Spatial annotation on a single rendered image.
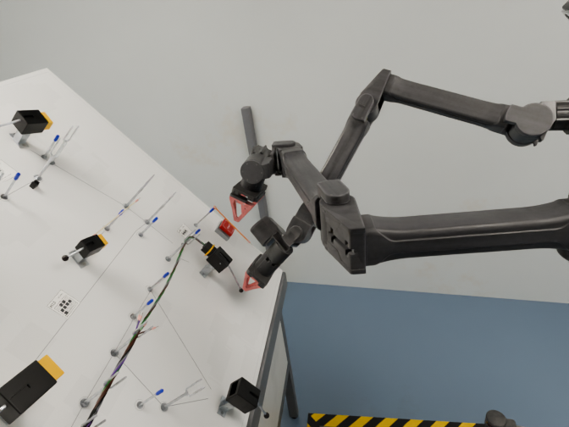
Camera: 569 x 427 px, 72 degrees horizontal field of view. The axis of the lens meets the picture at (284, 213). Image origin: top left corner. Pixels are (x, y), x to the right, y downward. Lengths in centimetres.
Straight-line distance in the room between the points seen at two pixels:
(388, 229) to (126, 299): 68
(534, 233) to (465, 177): 167
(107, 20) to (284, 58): 100
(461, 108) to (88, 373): 102
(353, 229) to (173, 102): 202
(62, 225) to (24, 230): 8
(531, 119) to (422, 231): 57
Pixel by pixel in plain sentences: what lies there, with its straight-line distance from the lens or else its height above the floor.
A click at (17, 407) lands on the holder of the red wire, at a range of 75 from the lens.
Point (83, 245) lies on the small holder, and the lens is 97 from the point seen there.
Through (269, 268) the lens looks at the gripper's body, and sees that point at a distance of 110.
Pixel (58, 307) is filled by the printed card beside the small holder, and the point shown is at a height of 128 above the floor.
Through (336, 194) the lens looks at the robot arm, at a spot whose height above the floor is 151.
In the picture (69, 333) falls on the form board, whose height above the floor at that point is 124.
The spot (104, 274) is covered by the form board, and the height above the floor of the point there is 125.
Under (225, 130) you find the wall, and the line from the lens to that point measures 237.
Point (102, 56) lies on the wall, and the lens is 264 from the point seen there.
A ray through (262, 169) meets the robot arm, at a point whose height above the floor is 144.
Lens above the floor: 179
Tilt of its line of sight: 30 degrees down
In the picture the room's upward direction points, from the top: 8 degrees counter-clockwise
